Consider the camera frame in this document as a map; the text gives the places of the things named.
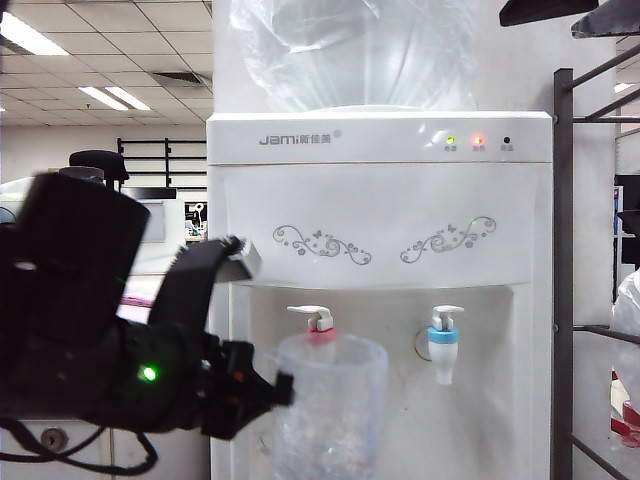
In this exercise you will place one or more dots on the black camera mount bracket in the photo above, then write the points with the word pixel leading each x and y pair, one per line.
pixel 185 285

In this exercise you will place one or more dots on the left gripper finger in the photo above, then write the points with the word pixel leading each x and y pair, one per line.
pixel 285 390

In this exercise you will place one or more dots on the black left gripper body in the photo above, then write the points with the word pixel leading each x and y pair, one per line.
pixel 235 395

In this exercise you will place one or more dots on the white water dispenser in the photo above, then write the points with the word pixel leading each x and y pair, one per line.
pixel 380 200

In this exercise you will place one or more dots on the white desk with drawer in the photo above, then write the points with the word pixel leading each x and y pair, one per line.
pixel 180 460

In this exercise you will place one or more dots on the bagged clear water jug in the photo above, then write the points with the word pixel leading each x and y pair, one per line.
pixel 350 60

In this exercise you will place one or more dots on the dark grey sports bottle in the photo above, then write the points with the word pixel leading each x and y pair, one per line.
pixel 80 173

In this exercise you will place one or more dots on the black cabinet with blue book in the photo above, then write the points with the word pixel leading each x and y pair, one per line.
pixel 630 200

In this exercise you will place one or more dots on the black office chair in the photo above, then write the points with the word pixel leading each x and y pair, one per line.
pixel 100 160

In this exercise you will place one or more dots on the white plastic bag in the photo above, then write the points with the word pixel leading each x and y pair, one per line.
pixel 627 320

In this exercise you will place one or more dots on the blue cold water tap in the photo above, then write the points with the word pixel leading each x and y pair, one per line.
pixel 443 350

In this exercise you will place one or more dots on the black monitor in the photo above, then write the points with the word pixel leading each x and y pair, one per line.
pixel 150 193

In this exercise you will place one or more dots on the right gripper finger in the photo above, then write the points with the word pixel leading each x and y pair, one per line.
pixel 545 10
pixel 610 24

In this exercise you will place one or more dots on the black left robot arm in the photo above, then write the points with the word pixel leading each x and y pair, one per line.
pixel 65 275

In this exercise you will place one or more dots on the white grey partition box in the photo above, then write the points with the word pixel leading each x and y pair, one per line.
pixel 162 222

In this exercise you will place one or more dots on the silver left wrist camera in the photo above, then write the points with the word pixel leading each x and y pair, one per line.
pixel 242 265

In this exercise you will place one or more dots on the red hot water tap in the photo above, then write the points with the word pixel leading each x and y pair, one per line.
pixel 320 315

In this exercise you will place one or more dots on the dark poster with white figure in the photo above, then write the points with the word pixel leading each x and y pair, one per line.
pixel 195 220

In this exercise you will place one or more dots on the translucent plastic cover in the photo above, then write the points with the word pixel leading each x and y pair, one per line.
pixel 12 197

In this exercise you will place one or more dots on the red box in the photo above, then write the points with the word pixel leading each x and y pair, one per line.
pixel 627 425

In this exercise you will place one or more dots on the round drawer lock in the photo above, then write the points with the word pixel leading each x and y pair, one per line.
pixel 54 439

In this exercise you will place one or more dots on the small ceiling light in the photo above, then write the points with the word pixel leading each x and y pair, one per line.
pixel 624 88

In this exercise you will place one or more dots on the clear plastic mug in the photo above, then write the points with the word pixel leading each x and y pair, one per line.
pixel 340 425

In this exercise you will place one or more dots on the large ceiling light panel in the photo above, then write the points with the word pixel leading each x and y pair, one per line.
pixel 30 35

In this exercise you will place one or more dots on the double tube ceiling light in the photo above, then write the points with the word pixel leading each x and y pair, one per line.
pixel 127 98

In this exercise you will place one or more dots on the black background shelf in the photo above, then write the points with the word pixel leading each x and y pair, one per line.
pixel 150 158

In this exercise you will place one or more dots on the black metal rack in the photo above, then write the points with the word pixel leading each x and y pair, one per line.
pixel 562 250

